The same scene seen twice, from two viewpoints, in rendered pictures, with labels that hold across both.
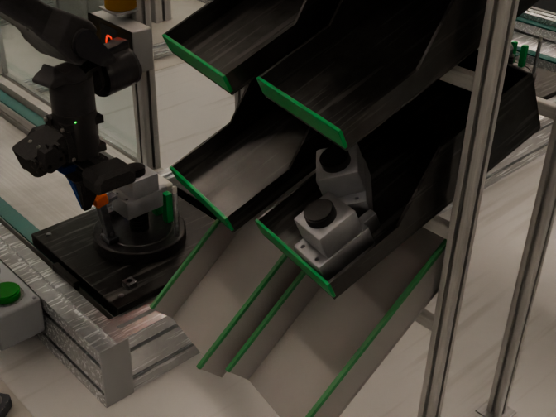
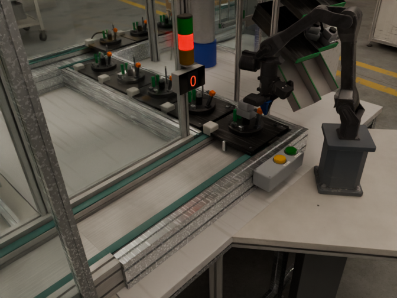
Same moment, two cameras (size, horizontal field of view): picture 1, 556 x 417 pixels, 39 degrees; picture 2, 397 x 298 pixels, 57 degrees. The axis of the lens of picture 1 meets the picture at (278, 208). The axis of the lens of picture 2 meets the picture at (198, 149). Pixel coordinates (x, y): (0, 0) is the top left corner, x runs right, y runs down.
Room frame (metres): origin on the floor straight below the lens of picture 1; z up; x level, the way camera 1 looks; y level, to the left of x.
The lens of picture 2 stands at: (1.21, 1.45, 1.71)
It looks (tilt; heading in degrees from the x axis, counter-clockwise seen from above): 34 degrees down; 269
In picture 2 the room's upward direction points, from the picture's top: 2 degrees counter-clockwise
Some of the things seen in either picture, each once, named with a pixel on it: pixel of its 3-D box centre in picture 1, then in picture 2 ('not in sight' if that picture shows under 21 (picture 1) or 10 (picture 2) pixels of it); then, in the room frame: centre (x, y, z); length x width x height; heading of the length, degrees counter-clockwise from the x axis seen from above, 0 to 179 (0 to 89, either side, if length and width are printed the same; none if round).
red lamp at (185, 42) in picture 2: not in sight; (185, 40); (1.22, 0.26, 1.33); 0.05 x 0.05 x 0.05
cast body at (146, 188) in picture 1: (141, 185); (244, 106); (1.01, 0.20, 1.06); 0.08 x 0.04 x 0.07; 134
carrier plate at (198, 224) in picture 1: (141, 242); (246, 129); (1.00, 0.21, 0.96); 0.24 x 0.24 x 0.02; 44
